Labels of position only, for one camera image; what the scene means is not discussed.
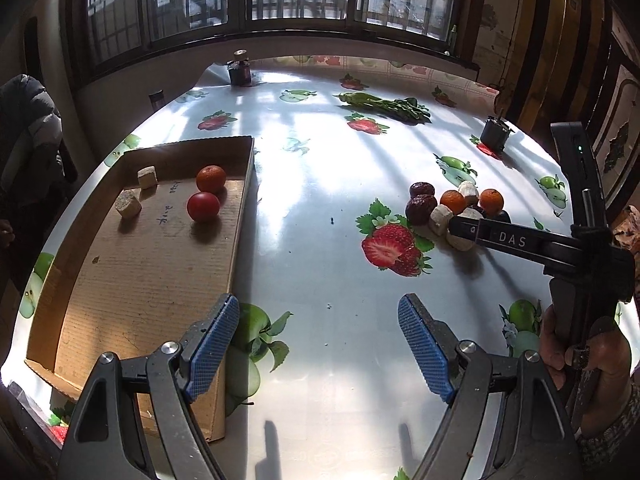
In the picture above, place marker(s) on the dark purple plum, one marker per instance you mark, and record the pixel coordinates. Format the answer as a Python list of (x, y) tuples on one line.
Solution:
[(502, 216)]

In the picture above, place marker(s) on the seated man in dark jacket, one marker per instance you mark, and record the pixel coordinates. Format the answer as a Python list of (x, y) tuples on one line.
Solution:
[(34, 183)]

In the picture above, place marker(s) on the beige corn cake chunk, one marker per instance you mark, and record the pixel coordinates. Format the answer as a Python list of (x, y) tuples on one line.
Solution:
[(439, 219)]

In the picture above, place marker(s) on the orange tangerine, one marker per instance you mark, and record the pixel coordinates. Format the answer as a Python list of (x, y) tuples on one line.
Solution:
[(454, 200), (211, 179), (491, 201)]

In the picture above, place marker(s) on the beige corn cake back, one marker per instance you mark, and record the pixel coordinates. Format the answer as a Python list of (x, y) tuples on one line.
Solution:
[(147, 177)]

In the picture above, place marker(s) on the black cup with stick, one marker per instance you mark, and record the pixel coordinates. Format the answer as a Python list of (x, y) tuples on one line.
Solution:
[(495, 133)]

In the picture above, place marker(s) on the green leafy vegetables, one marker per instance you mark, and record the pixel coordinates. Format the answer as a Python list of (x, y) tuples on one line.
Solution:
[(409, 110)]

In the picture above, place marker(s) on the large beige corn cake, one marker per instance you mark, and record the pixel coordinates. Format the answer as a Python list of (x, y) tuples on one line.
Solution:
[(460, 243)]

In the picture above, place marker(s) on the dark glass jar with lid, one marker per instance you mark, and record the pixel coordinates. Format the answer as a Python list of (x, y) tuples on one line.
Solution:
[(239, 69)]

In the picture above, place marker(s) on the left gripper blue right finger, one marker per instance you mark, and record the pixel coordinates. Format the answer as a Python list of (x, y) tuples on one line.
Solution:
[(432, 344)]

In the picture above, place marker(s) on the person's right hand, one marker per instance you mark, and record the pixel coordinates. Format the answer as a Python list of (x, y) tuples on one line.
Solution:
[(608, 370)]

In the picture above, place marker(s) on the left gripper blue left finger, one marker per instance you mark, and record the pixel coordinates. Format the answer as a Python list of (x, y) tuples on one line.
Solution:
[(204, 346)]

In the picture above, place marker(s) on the dark red jujube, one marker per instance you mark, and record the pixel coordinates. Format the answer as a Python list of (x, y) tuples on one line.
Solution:
[(421, 188), (419, 209)]

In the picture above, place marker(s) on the tall beige corn cake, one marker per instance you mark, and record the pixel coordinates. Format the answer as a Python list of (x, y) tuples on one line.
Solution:
[(469, 191)]

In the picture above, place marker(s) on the cardboard box tray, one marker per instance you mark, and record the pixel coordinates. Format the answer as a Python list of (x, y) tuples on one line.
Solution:
[(128, 286)]

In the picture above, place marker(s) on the red tomato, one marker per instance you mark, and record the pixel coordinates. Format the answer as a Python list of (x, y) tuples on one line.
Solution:
[(203, 207)]

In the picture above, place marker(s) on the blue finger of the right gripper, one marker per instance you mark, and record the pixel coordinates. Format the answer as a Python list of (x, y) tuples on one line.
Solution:
[(509, 238)]

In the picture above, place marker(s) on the orange tangerine at tray back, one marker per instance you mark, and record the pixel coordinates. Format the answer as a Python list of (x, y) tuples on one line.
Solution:
[(211, 179)]

